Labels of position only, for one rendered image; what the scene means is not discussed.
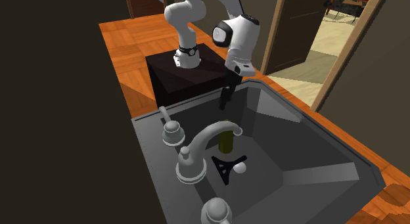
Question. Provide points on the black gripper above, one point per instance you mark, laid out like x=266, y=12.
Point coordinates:
x=231, y=79

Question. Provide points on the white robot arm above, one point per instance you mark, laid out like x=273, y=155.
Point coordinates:
x=239, y=31

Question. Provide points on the olive green bottle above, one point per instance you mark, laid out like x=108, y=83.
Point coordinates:
x=225, y=142

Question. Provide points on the dark robot stand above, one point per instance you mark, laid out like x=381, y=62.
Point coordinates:
x=179, y=79

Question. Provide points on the grey curved faucet spout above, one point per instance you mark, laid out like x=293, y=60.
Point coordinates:
x=195, y=153

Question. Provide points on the black triangular trivet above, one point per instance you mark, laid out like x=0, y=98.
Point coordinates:
x=225, y=167

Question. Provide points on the small white ball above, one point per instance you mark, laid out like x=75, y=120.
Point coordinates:
x=240, y=167

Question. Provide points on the grey sink basin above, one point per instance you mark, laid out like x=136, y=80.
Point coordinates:
x=269, y=159

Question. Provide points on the dark brown door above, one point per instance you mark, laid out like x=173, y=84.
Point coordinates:
x=294, y=31

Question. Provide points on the wooden table with chairs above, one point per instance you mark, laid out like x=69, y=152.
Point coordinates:
x=349, y=1

